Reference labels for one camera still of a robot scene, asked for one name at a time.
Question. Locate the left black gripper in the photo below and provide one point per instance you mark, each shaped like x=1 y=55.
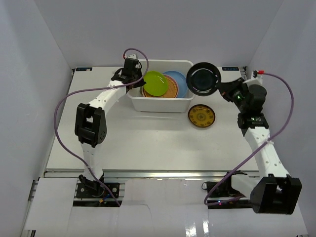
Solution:
x=134 y=80

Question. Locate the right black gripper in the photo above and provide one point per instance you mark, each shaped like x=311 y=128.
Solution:
x=227 y=89

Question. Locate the black round plate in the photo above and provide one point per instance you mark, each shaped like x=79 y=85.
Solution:
x=202 y=79

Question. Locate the lime green round plate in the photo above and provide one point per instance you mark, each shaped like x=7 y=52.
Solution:
x=156 y=83

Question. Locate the brown gold patterned plate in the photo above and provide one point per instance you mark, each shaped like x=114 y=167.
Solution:
x=201 y=116

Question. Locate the orange woven round plate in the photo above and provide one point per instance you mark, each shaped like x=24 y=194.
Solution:
x=146 y=94

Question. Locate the blue round plate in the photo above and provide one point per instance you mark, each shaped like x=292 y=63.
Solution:
x=180 y=79

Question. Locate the pink round plate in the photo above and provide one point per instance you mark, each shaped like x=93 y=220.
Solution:
x=172 y=90

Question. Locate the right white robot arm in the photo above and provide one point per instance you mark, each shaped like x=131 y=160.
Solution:
x=277 y=191

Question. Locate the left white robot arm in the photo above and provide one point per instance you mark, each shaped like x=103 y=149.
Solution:
x=90 y=125

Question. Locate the white plastic bin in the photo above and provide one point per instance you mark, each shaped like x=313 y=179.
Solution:
x=163 y=105

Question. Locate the right blue corner label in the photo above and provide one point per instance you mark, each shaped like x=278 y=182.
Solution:
x=230 y=68

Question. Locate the blue corner label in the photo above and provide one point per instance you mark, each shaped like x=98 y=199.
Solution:
x=83 y=69
x=230 y=68

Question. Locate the left blue corner label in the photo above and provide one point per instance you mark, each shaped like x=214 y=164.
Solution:
x=83 y=69

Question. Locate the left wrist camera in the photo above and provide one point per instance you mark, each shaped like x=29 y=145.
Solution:
x=133 y=56

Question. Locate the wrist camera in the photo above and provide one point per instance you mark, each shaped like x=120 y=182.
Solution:
x=256 y=78
x=133 y=56

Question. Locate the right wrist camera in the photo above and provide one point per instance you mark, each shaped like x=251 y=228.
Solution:
x=256 y=78

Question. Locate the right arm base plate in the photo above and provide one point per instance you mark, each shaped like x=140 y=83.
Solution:
x=224 y=192

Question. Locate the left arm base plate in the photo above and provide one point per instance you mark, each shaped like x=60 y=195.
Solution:
x=87 y=197

